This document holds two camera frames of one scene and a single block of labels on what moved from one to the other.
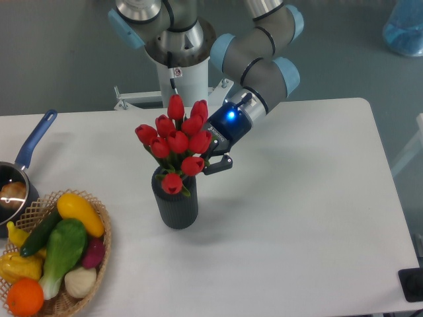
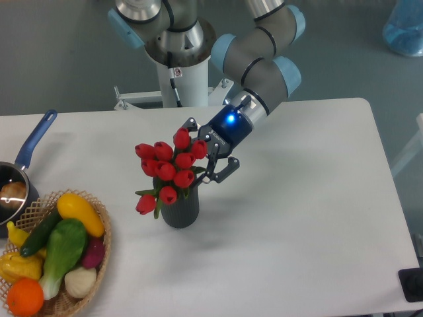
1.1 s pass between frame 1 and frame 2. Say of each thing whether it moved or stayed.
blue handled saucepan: stayed
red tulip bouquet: moved
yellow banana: stayed
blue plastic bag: stayed
